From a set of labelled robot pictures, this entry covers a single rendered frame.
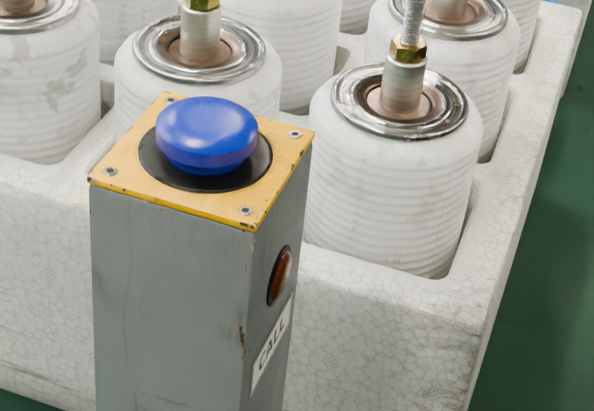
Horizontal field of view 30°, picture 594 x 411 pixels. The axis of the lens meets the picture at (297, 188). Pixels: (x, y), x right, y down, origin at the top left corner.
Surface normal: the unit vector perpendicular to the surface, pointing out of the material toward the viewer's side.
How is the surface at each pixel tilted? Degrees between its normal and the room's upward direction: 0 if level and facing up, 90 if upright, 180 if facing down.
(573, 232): 0
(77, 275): 90
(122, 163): 0
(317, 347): 90
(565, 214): 0
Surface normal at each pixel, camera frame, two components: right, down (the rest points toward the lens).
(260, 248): 0.94, 0.26
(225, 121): 0.09, -0.80
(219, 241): -0.33, 0.55
